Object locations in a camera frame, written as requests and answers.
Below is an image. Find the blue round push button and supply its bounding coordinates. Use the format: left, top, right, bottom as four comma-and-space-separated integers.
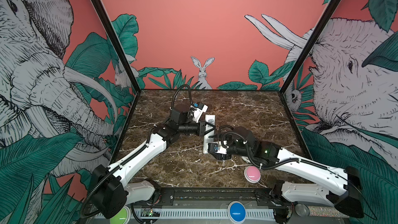
227, 201, 246, 224

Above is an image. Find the glittery silver microphone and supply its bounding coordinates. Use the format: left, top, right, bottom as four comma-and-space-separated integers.
295, 204, 349, 218

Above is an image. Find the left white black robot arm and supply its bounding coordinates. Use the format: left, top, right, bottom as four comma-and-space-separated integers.
80, 103, 209, 219

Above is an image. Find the small green circuit board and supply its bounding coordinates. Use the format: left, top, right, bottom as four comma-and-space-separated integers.
141, 208, 161, 218

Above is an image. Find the white slotted cable duct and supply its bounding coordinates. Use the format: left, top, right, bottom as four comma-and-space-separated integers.
135, 208, 275, 221

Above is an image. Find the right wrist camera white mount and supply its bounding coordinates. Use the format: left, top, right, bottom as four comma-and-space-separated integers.
209, 143, 227, 155

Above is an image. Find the right black frame post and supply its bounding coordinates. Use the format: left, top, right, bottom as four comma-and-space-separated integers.
279, 0, 341, 94

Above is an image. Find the left black frame post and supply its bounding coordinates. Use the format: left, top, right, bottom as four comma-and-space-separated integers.
90, 0, 141, 94

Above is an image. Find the black frame post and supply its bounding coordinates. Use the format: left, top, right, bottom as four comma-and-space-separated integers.
90, 0, 141, 94
279, 0, 341, 94

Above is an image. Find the black front mounting rail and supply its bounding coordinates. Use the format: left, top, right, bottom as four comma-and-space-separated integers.
135, 187, 299, 208

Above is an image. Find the pink round push button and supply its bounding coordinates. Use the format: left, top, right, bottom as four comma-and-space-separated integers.
244, 166, 261, 184

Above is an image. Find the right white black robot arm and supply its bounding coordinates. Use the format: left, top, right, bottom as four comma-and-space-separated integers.
204, 127, 364, 218

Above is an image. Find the green round push button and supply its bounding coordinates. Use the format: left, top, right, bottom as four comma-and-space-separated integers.
109, 206, 132, 224

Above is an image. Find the white remote control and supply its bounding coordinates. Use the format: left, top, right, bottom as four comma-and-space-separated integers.
203, 115, 216, 154

